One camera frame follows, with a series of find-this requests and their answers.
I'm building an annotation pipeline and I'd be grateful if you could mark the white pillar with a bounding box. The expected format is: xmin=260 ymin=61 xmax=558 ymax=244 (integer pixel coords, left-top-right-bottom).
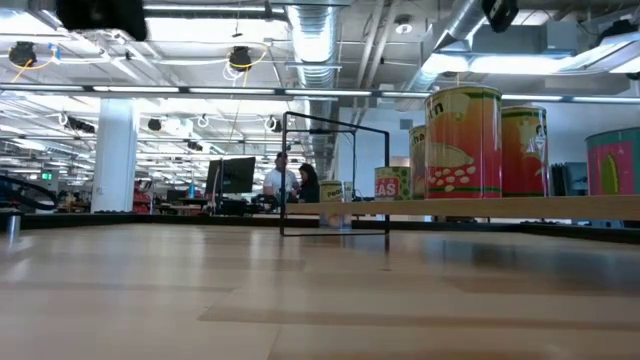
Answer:
xmin=91 ymin=98 xmax=140 ymax=214

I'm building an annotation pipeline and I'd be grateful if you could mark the pink and teal can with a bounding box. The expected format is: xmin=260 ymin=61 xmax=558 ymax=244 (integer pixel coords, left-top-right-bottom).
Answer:
xmin=584 ymin=126 xmax=640 ymax=197

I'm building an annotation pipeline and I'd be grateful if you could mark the green peas can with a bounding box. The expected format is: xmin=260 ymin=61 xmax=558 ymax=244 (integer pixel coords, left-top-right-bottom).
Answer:
xmin=374 ymin=165 xmax=413 ymax=202

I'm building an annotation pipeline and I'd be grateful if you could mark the yellow-label peaches can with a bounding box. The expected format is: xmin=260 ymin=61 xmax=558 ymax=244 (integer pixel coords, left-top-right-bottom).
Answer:
xmin=318 ymin=179 xmax=354 ymax=229

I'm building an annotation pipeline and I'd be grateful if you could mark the person standing at desk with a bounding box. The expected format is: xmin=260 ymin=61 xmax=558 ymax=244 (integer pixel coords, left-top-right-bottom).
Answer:
xmin=298 ymin=163 xmax=322 ymax=204

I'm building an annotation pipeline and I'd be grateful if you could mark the black hanging cord reel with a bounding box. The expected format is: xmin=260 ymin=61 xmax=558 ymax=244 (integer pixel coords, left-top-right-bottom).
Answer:
xmin=8 ymin=40 xmax=37 ymax=67
xmin=228 ymin=45 xmax=253 ymax=73

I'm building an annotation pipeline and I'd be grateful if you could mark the wooden shelf board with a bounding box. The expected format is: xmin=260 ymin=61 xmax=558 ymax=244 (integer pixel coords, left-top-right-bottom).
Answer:
xmin=285 ymin=193 xmax=640 ymax=222

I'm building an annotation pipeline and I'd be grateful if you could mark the short metal post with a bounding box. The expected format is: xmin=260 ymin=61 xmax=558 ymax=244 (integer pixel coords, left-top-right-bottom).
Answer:
xmin=5 ymin=209 xmax=22 ymax=237

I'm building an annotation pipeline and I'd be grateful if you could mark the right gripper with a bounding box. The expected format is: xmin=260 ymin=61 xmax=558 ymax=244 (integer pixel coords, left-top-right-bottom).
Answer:
xmin=482 ymin=0 xmax=520 ymax=34

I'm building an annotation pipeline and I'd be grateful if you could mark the large corn can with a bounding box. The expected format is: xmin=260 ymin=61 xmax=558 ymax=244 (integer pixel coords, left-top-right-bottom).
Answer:
xmin=423 ymin=84 xmax=503 ymax=200

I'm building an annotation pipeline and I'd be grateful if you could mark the ceiling light rail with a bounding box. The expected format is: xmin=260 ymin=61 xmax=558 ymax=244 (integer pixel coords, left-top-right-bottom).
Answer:
xmin=0 ymin=83 xmax=640 ymax=104

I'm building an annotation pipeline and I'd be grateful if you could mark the corn can with cob print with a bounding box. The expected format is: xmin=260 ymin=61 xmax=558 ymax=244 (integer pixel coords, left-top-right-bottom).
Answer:
xmin=500 ymin=104 xmax=549 ymax=198

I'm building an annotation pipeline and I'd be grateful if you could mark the black computer monitor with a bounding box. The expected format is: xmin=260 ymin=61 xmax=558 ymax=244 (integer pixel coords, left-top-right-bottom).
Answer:
xmin=205 ymin=156 xmax=257 ymax=216

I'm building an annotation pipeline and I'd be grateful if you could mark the black metal shelf frame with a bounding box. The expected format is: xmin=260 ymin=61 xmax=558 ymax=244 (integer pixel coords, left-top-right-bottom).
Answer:
xmin=279 ymin=110 xmax=392 ymax=251

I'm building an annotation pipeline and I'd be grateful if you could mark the grey equipment box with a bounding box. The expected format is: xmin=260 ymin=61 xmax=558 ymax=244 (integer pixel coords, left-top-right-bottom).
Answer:
xmin=549 ymin=162 xmax=589 ymax=196

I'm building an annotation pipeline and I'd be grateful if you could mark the silver ribbed ventilation duct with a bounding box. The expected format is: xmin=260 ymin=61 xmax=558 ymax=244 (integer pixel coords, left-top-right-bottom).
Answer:
xmin=285 ymin=3 xmax=342 ymax=179

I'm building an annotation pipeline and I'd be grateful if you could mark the black curved cable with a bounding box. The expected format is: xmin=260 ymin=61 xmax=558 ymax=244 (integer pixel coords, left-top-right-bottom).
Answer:
xmin=0 ymin=173 xmax=59 ymax=212

